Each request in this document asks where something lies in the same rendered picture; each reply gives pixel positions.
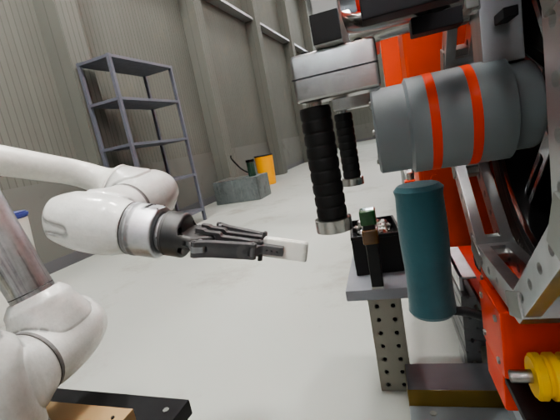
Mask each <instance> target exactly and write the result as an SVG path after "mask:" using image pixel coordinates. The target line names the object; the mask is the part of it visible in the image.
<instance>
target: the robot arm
mask: <svg viewBox="0 0 560 420"><path fill-rule="evenodd" d="M0 176H4V177H11V178H24V179H31V180H38V181H44V182H51V183H63V184H67V185H72V186H75V187H79V188H83V189H86V190H87V191H86V192H81V191H76V192H68V193H64V194H61V195H58V196H56V197H52V198H51V199H50V200H49V201H48V202H47V203H46V205H45V207H44V209H43V211H42V227H43V230H44V232H45V235H46V236H47V238H49V239H50V240H52V241H53V242H55V243H57V244H59V245H61V246H64V247H65V248H70V249H72V250H75V251H79V252H83V253H91V254H98V255H110V256H113V255H118V254H128V255H132V256H141V257H147V258H160V257H162V256H163V255H165V256H170V257H176V258H183V257H185V256H186V255H187V254H188V253H189V251H190V258H230V259H245V260H255V259H256V257H258V258H257V260H258V261H262V260H263V256H264V257H270V258H281V259H287V260H293V261H299V262H306V261H307V256H308V242H306V241H299V240H293V239H286V238H280V237H269V236H268V232H267V231H264V232H260V231H256V230H252V229H248V228H244V227H236V226H233V225H228V224H226V223H224V222H217V226H213V225H212V224H210V223H202V225H200V224H199V225H197V224H196V223H195V222H194V219H193V216H192V215H191V214H190V213H188V212H177V211H173V209H174V208H175V206H176V201H177V199H178V194H179V190H178V185H177V183H176V181H175V180H174V178H173V177H172V176H170V175H169V174H167V173H166V172H163V171H160V170H156V169H151V170H150V169H148V168H141V167H132V166H127V165H124V164H121V165H118V166H116V167H115V168H108V167H102V166H99V165H96V164H93V163H90V162H84V161H80V160H76V159H72V158H68V157H60V156H56V155H51V154H46V153H42V152H34V151H30V150H26V149H21V148H16V147H9V146H4V145H0ZM0 291H1V293H2V295H3V296H4V297H5V299H6V300H7V303H8V304H9V306H8V307H7V309H6V312H5V314H4V319H3V321H4V323H5V328H6V331H3V330H0V420H51V419H50V417H49V416H48V412H47V409H46V406H47V405H48V404H49V403H50V401H51V399H52V397H53V394H54V393H55V391H56V390H57V388H58V387H59V386H60V385H61V384H62V383H64V382H65V381H66V380H68V379H69V378H70V377H71V376H72V375H73V374H74V373H75V372H76V371H77V370H78V369H79V368H80V367H81V366H82V365H83V364H84V363H85V362H86V361H87V360H88V359H89V358H90V357H91V356H92V355H93V354H94V352H95V351H96V349H97V348H98V346H99V344H100V343H101V341H102V340H103V337H104V334H105V332H106V329H107V325H108V318H107V314H106V313H105V311H104V309H103V307H102V306H101V305H100V303H98V302H97V301H96V300H94V299H92V298H90V297H88V296H85V295H81V294H79V293H78V292H77V291H75V290H74V289H73V288H72V287H71V285H68V284H66V283H64V282H54V281H53V279H52V277H51V276H50V274H49V272H48V270H47V269H46V267H45V266H44V264H43V262H42V260H41V258H40V257H39V256H38V253H37V252H36V250H35V248H34V246H33V245H32V243H31V241H30V240H29V238H28V236H27V234H26V233H25V231H24V230H23V227H22V226H21V224H20V222H19V221H18V219H17V217H16V216H15V214H14V212H13V210H12V209H11V207H10V205H9V204H8V201H7V200H6V198H5V197H4V195H3V193H2V191H1V190H0Z"/></svg>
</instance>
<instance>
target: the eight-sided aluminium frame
mask: <svg viewBox="0 0 560 420"><path fill-rule="evenodd" d="M539 1H540V4H541V8H542V35H543V51H544V67H545V82H546V97H547V126H548V142H549V157H550V173H551V188H552V205H551V211H550V217H549V223H548V225H547V228H546V230H545V232H544V234H543V235H542V237H541V239H540V241H539V243H538V245H537V246H536V248H535V250H534V252H533V254H532V256H530V255H529V254H528V253H527V252H525V251H524V250H523V249H522V248H521V247H520V246H518V244H517V242H516V241H515V239H514V237H513V235H512V233H511V230H510V227H509V225H508V220H507V217H506V214H505V212H504V209H503V205H502V202H501V199H500V197H499V194H498V190H497V187H496V184H495V182H494V179H493V175H492V172H491V169H490V164H489V162H480V163H475V164H469V165H462V166H456V167H451V168H452V177H453V179H455V181H456V184H457V190H458V193H459V197H460V200H461V204H462V210H463V212H464V216H465V219H466V223H467V229H468V232H469V236H470V238H471V249H472V253H473V256H474V258H475V260H476V263H477V266H478V268H479V269H481V267H482V270H483V271H484V273H485V275H486V276H487V278H488V280H489V281H490V283H491V284H492V285H493V286H494V288H495V289H496V291H497V293H498V294H499V296H500V297H501V298H502V300H503V301H504V302H505V304H506V305H507V307H508V311H509V315H511V316H513V317H515V318H516V320H517V322H518V323H519V324H535V323H560V0H539ZM457 36H458V29H457V28H454V29H451V30H447V31H444V32H442V49H440V64H441V70H444V69H449V68H455V67H458V66H462V65H466V64H471V63H474V61H473V43H472V33H471V23H470V21H469V22H468V23H467V24H466V32H465V41H464V43H463V44H459V45H457ZM470 177H477V180H478V183H479V187H480V189H481V192H482V197H483V200H484V203H485V206H486V209H487V214H488V216H489V220H490V223H491V225H492V230H493V233H491V234H485V232H484V229H483V224H482V221H481V218H480V215H479V211H478V206H477V204H476V200H475V197H474V194H473V189H472V186H471V183H470V180H469V178H470ZM506 263H508V264H509V265H510V267H511V269H512V270H511V269H510V268H509V267H508V266H507V264H506ZM513 271H514V273H515V274H516V275H515V274H514V273H513Z"/></svg>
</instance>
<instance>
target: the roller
mask: <svg viewBox="0 0 560 420"><path fill-rule="evenodd" d="M524 367H525V369H508V371H507V372H508V376H509V380H510V382H511V383H528V384H529V387H530V388H531V390H532V393H533V395H534V396H535V398H537V399H538V400H539V401H540V402H550V401H551V399H552V400H553V401H555V402H560V352H555V354H553V353H552V352H541V354H540V355H539V354H538V353H537V352H527V355H526V356H525V358H524Z"/></svg>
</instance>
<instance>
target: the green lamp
mask: <svg viewBox="0 0 560 420"><path fill-rule="evenodd" d="M358 214H359V220H360V225H361V226H362V227H364V226H372V225H376V224H377V216H376V210H375V207H365V208H360V209H359V212H358Z"/></svg>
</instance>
